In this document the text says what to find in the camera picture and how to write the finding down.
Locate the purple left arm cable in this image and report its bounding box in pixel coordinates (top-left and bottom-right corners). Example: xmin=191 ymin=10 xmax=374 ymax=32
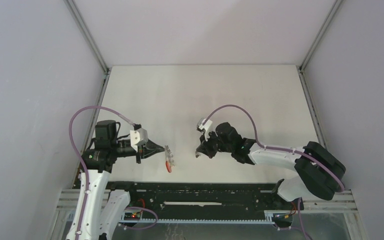
xmin=68 ymin=105 xmax=160 ymax=240

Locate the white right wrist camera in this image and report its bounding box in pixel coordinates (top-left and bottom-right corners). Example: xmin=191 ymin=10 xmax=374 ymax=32
xmin=196 ymin=118 xmax=213 ymax=142

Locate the red-handled metal key holder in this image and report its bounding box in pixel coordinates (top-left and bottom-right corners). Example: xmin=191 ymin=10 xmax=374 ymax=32
xmin=164 ymin=145 xmax=175 ymax=173

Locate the black key tag with key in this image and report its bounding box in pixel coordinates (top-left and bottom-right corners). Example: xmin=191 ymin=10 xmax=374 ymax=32
xmin=195 ymin=149 xmax=206 ymax=158

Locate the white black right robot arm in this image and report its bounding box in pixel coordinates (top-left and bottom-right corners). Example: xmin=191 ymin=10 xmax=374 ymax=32
xmin=195 ymin=118 xmax=346 ymax=209

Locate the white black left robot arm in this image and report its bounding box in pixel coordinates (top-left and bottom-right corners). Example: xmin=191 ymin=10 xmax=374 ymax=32
xmin=66 ymin=120 xmax=166 ymax=240

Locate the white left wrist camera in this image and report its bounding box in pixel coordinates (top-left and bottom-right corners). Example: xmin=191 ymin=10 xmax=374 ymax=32
xmin=130 ymin=128 xmax=149 ymax=150

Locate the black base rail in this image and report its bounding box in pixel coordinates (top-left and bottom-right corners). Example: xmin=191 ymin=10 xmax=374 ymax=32
xmin=106 ymin=181 xmax=304 ymax=221

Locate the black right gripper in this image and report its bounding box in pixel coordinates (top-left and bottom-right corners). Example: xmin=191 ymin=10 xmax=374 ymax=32
xmin=197 ymin=128 xmax=234 ymax=159

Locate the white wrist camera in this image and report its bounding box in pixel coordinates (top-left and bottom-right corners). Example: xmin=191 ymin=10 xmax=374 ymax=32
xmin=130 ymin=128 xmax=149 ymax=150
xmin=196 ymin=118 xmax=213 ymax=142

